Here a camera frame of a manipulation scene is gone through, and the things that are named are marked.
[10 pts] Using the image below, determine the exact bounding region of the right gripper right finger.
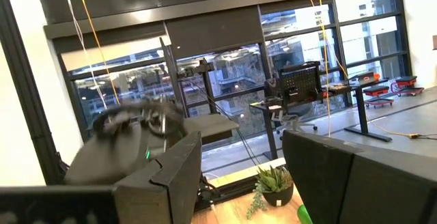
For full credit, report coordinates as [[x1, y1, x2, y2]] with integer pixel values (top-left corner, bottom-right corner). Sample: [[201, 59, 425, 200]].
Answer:
[[282, 129, 437, 224]]

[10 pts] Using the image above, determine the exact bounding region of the black desk stand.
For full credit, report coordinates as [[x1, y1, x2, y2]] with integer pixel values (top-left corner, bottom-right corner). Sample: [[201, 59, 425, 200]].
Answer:
[[159, 36, 216, 115]]

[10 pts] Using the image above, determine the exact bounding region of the white office chair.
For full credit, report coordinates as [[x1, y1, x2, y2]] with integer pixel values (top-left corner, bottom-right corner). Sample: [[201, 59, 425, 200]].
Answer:
[[274, 106, 318, 132]]

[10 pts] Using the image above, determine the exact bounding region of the window with black frame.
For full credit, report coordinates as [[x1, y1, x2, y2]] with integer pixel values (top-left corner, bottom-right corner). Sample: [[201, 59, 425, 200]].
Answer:
[[44, 0, 414, 170]]

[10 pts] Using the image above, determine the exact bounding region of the black vertical pillar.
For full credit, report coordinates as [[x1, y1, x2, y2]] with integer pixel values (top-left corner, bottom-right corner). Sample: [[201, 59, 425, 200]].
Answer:
[[0, 0, 66, 186]]

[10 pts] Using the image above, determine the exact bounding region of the black standing desk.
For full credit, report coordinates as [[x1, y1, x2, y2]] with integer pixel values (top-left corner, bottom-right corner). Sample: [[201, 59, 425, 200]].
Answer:
[[320, 76, 393, 143]]

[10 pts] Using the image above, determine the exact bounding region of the potted succulent plant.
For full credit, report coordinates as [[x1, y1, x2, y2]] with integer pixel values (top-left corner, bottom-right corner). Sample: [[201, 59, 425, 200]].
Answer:
[[245, 165, 295, 221]]

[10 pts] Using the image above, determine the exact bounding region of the red black rolling stool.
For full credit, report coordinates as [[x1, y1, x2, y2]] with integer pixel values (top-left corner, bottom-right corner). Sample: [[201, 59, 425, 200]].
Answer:
[[362, 85, 395, 109], [391, 75, 425, 98]]

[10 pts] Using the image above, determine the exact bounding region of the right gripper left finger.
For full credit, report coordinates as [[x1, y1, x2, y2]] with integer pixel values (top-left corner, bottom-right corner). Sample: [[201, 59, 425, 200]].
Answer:
[[0, 130, 203, 224]]

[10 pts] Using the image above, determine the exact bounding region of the black desk with pegboard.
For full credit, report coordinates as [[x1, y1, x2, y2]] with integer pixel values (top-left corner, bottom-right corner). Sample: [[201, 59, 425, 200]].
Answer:
[[249, 61, 352, 160]]

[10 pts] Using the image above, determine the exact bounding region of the small green lime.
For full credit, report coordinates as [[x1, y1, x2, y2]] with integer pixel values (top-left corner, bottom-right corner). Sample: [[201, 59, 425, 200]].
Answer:
[[296, 204, 313, 224]]

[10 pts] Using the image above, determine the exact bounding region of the orange hanging cable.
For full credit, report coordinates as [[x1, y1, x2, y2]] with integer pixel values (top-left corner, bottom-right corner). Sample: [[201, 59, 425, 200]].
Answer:
[[302, 0, 423, 140], [72, 0, 121, 106]]

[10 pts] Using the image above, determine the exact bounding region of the grey desk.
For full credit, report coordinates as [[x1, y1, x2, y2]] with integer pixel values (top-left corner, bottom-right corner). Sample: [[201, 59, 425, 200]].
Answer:
[[184, 113, 240, 146]]

